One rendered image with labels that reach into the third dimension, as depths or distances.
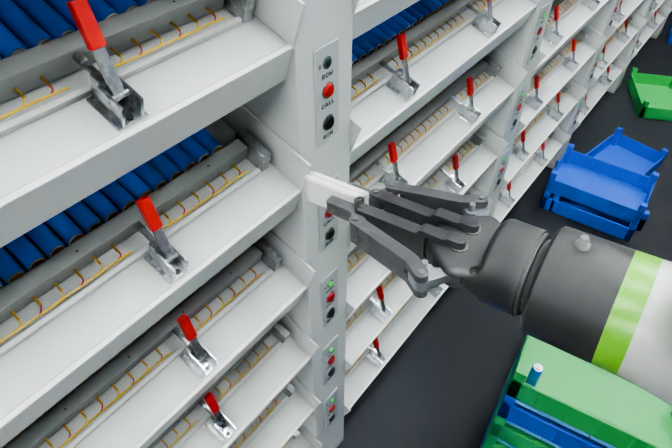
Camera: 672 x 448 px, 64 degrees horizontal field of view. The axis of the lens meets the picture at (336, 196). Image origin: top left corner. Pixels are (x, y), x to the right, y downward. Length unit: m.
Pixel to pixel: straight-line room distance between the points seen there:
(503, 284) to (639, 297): 0.09
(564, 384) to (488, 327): 0.56
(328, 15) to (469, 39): 0.46
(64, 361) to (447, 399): 1.10
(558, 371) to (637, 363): 0.69
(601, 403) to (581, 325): 0.69
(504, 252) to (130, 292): 0.35
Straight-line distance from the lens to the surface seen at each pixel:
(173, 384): 0.72
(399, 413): 1.45
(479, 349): 1.58
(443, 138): 1.05
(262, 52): 0.53
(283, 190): 0.64
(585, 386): 1.12
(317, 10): 0.56
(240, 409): 0.90
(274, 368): 0.93
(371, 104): 0.78
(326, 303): 0.87
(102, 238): 0.57
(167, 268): 0.56
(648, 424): 1.12
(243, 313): 0.76
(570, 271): 0.42
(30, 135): 0.45
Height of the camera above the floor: 1.31
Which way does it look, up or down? 42 degrees down
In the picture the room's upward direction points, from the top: straight up
